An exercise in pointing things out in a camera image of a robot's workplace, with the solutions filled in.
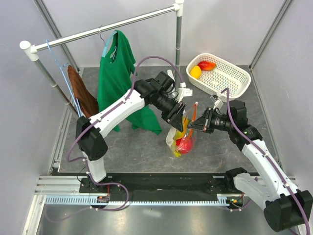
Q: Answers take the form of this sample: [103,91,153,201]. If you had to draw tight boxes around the light blue hanger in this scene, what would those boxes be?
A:
[46,39,83,118]

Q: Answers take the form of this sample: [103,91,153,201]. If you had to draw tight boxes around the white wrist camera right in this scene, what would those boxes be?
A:
[210,94,224,110]

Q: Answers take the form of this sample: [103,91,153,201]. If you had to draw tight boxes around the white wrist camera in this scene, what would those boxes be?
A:
[176,82,193,102]
[210,94,224,110]

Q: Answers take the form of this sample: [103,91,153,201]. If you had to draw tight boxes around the aluminium frame rail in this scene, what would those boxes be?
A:
[34,175,301,196]

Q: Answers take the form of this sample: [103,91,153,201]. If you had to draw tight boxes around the white clothes rack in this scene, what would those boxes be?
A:
[19,0,184,117]

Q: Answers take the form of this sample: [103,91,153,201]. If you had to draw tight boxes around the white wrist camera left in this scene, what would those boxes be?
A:
[176,82,193,102]

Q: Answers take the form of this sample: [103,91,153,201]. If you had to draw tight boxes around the white plastic basket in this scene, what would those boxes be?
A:
[186,53,251,102]

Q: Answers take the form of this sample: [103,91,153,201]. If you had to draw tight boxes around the brown towel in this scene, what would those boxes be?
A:
[67,65,99,118]

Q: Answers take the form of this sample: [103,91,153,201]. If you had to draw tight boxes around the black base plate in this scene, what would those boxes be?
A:
[78,171,260,204]

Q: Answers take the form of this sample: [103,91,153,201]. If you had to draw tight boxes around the slotted cable duct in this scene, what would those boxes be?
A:
[45,195,230,207]

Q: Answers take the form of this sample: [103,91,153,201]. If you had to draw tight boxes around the yellow lemon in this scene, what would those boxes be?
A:
[189,65,201,79]

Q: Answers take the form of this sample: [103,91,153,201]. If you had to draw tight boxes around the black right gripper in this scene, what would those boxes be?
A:
[187,107,234,134]

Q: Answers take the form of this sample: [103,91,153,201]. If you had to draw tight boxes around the red apple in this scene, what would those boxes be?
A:
[176,138,193,154]

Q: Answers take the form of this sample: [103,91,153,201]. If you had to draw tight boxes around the yellow green mango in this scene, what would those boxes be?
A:
[174,118,190,140]

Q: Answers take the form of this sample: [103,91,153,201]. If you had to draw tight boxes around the green shirt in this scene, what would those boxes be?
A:
[97,30,162,135]

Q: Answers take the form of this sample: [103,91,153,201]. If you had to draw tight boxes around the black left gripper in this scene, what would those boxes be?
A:
[154,93,186,133]

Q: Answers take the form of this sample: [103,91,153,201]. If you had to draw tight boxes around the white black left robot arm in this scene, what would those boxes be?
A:
[76,72,185,192]

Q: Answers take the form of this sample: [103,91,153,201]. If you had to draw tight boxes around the clear zip top bag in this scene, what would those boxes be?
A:
[166,101,198,158]

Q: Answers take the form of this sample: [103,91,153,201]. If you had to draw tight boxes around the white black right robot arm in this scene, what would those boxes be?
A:
[188,100,313,234]

